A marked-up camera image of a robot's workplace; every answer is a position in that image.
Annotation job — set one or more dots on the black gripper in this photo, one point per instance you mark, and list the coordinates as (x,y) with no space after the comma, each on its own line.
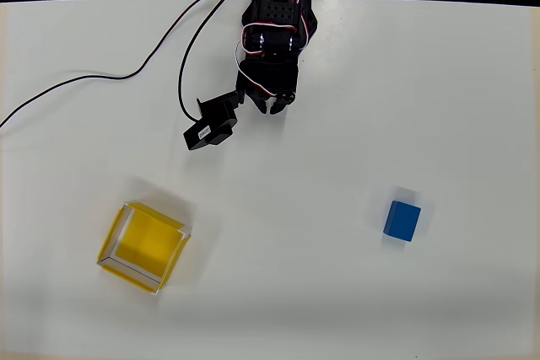
(262,91)

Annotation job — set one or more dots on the blue cube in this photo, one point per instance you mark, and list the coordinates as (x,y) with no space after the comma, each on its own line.
(403,221)

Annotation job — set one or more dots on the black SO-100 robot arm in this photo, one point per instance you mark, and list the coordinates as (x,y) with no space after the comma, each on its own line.
(276,6)

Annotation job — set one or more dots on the yellow square tray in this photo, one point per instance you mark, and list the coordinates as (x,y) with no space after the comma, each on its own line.
(147,246)

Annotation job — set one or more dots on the black webcam on bracket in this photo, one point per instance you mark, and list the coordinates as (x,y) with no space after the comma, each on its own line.
(211,128)

